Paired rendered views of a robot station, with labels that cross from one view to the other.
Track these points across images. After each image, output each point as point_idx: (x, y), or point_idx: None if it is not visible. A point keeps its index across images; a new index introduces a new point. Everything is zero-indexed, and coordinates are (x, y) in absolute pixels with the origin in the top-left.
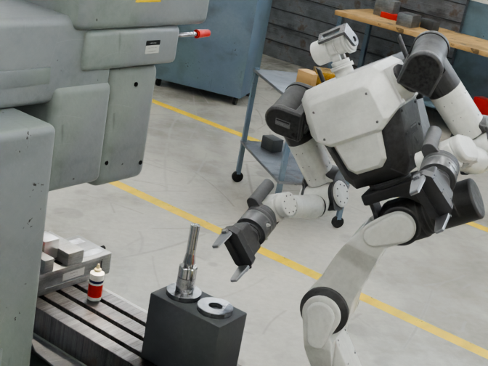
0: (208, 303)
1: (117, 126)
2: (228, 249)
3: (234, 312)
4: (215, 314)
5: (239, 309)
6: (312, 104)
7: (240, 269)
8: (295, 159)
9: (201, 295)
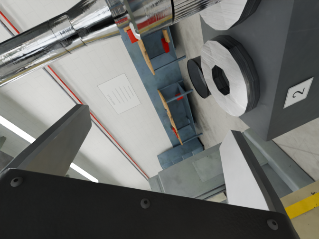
0: (216, 63)
1: None
2: (137, 193)
3: (248, 114)
4: (207, 85)
5: (264, 127)
6: None
7: (243, 199)
8: None
9: (262, 8)
